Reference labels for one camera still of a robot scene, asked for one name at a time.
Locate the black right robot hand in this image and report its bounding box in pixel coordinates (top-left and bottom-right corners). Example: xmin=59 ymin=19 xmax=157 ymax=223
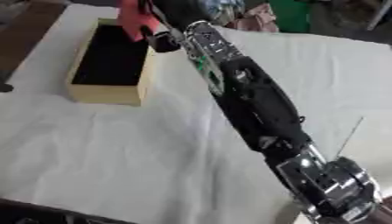
xmin=136 ymin=0 xmax=218 ymax=53

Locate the tan cardboard box black inside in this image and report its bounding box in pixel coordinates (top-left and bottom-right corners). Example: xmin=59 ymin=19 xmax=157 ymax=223
xmin=66 ymin=17 xmax=158 ymax=107

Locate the pink bag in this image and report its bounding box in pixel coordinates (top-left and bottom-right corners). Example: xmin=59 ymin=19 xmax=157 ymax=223
xmin=225 ymin=3 xmax=281 ymax=33

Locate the green container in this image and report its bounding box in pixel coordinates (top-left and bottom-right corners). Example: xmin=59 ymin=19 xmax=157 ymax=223
xmin=266 ymin=0 xmax=314 ymax=33

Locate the white pole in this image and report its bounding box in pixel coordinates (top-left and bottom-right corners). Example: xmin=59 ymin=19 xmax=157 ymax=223
xmin=366 ymin=0 xmax=392 ymax=32

